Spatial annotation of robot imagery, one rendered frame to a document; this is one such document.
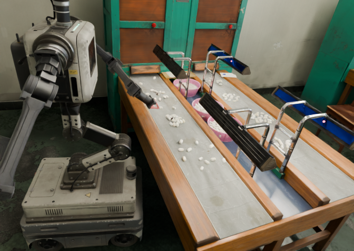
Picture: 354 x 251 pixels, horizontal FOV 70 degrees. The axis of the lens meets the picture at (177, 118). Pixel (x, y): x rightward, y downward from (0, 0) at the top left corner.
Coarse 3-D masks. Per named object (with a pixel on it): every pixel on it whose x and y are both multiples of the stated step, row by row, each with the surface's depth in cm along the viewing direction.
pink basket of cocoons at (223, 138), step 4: (208, 120) 191; (212, 120) 198; (236, 120) 196; (208, 124) 186; (212, 128) 182; (216, 132) 181; (220, 132) 178; (224, 136) 180; (228, 136) 180; (224, 140) 184; (228, 140) 184; (232, 140) 187
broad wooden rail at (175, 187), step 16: (128, 96) 211; (128, 112) 217; (144, 112) 192; (144, 128) 174; (144, 144) 175; (160, 144) 160; (160, 160) 148; (160, 176) 147; (176, 176) 138; (176, 192) 128; (192, 192) 130; (176, 208) 126; (192, 208) 121; (176, 224) 129; (192, 224) 114; (208, 224) 115; (192, 240) 110; (208, 240) 109
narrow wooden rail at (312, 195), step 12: (192, 72) 272; (204, 84) 247; (216, 96) 227; (228, 108) 211; (240, 120) 196; (252, 132) 183; (264, 144) 172; (276, 156) 162; (288, 168) 154; (288, 180) 155; (300, 180) 146; (300, 192) 147; (312, 192) 139; (312, 204) 140; (324, 204) 135
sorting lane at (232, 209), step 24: (168, 120) 190; (192, 120) 194; (168, 144) 165; (192, 144) 168; (192, 168) 148; (216, 168) 150; (216, 192) 134; (240, 192) 136; (216, 216) 122; (240, 216) 123; (264, 216) 124
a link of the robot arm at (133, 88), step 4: (116, 64) 186; (120, 64) 189; (108, 68) 190; (112, 68) 186; (116, 68) 183; (120, 68) 181; (112, 72) 189; (116, 72) 181; (120, 72) 178; (124, 72) 179; (120, 76) 176; (124, 76) 173; (128, 76) 176; (124, 80) 171; (128, 80) 169; (132, 80) 168; (124, 84) 169; (128, 84) 167; (132, 84) 164; (128, 88) 164; (132, 88) 163; (136, 88) 164; (132, 92) 164
